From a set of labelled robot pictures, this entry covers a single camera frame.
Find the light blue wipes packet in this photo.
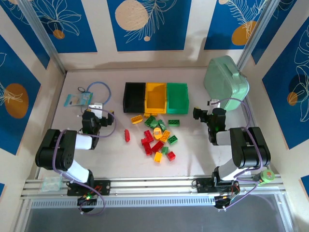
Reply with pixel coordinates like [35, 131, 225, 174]
[63, 93, 94, 107]

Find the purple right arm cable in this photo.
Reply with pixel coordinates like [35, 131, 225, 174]
[214, 98, 264, 210]

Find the mint green zipper case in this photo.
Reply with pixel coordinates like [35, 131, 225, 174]
[203, 55, 251, 112]

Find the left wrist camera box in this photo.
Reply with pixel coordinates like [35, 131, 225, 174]
[88, 102, 104, 119]

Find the black mounting plate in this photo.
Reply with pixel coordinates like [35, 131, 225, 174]
[197, 178, 241, 194]
[67, 180, 112, 196]

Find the green plastic bin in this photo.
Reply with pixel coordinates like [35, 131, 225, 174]
[166, 83, 190, 115]

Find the black plastic bin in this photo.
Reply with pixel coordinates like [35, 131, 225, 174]
[122, 82, 147, 114]

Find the yellow plastic bin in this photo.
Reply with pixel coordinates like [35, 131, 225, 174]
[144, 82, 168, 115]

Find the slotted grey cable duct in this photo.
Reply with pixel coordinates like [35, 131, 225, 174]
[30, 195, 216, 209]

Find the aluminium frame post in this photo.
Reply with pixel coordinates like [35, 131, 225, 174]
[236, 0, 278, 71]
[18, 0, 67, 74]

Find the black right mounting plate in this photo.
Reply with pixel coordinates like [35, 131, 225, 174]
[197, 178, 241, 194]

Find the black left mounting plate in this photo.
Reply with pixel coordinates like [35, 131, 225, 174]
[67, 180, 112, 196]

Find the blue cable loop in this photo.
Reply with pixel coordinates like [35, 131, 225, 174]
[85, 81, 112, 109]

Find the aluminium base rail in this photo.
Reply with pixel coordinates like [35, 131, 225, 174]
[20, 175, 288, 201]

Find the blue floral wall panel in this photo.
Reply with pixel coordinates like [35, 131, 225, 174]
[107, 0, 193, 52]
[0, 33, 42, 156]
[251, 0, 298, 65]
[30, 0, 98, 54]
[262, 23, 309, 150]
[204, 0, 269, 51]
[0, 0, 51, 71]

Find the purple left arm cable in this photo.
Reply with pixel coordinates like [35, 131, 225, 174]
[52, 108, 118, 216]

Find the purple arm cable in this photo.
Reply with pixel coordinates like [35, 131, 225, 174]
[214, 98, 264, 210]
[52, 108, 118, 216]

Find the clear plastic packet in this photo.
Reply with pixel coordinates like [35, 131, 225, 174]
[41, 176, 64, 192]

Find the green tape roll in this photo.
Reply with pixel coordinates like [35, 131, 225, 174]
[253, 170, 275, 186]

